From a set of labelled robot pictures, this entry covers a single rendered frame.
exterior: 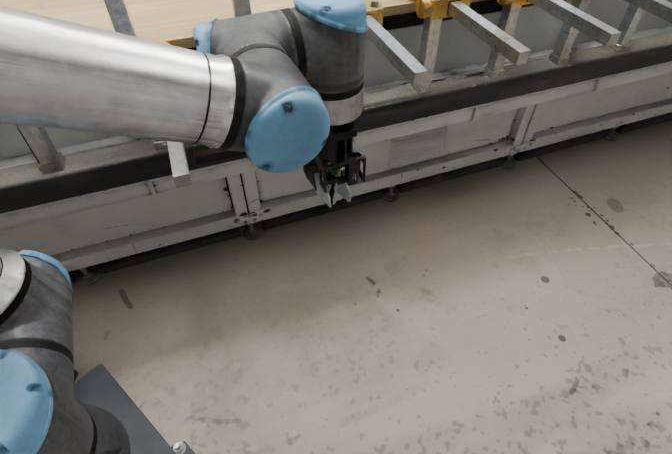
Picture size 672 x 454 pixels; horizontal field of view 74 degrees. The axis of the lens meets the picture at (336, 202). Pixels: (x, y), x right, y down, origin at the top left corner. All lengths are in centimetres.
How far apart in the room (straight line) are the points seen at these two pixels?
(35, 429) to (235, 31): 52
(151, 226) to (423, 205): 112
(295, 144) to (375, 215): 151
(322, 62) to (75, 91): 30
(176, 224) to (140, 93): 139
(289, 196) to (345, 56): 123
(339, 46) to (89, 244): 141
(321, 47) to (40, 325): 56
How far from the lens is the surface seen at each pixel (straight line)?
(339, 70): 59
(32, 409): 68
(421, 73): 94
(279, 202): 176
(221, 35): 55
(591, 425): 166
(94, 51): 40
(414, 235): 187
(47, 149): 123
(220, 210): 174
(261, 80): 43
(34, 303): 79
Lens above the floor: 141
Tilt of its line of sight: 45 degrees down
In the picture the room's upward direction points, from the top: straight up
